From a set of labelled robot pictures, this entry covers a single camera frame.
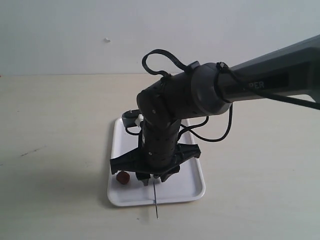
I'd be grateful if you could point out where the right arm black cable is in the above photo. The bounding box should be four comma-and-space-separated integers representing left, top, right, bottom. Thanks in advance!
124, 49, 320, 143

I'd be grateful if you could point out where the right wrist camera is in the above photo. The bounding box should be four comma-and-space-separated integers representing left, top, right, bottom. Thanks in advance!
121, 109, 144, 128

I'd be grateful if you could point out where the thin metal skewer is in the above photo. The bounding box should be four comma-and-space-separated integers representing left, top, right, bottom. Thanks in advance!
152, 178, 159, 220

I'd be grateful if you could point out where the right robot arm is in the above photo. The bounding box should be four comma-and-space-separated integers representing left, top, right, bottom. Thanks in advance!
109, 36, 320, 186

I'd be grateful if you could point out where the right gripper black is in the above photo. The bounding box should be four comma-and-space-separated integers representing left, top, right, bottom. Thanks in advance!
109, 143, 201, 186

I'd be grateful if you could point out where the white plastic tray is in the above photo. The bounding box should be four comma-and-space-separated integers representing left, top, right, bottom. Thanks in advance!
106, 117, 206, 207

